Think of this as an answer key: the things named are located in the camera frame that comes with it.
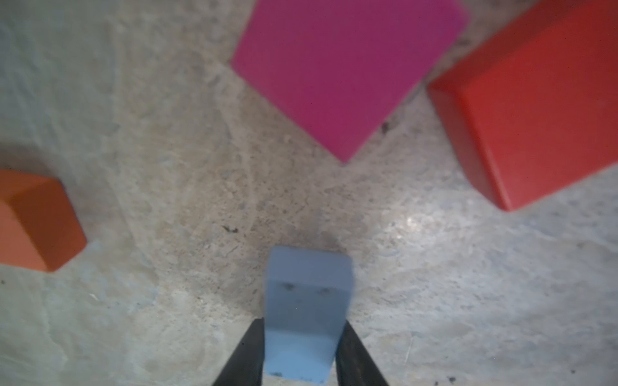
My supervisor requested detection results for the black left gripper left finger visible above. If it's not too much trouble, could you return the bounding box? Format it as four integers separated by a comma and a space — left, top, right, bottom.
212, 318, 265, 386

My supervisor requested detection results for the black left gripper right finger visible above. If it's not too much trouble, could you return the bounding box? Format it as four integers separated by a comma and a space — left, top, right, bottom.
335, 321, 389, 386

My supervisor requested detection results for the light blue block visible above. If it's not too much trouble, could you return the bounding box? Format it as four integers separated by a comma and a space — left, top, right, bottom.
264, 246, 354, 384

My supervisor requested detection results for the long orange red block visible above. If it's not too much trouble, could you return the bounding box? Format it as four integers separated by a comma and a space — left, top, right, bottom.
1, 169, 87, 272

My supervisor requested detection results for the magenta cube block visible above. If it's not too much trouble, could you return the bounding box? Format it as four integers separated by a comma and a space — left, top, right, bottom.
231, 0, 469, 162

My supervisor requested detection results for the red cube block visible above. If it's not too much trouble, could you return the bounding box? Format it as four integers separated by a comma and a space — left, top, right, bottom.
427, 1, 617, 211

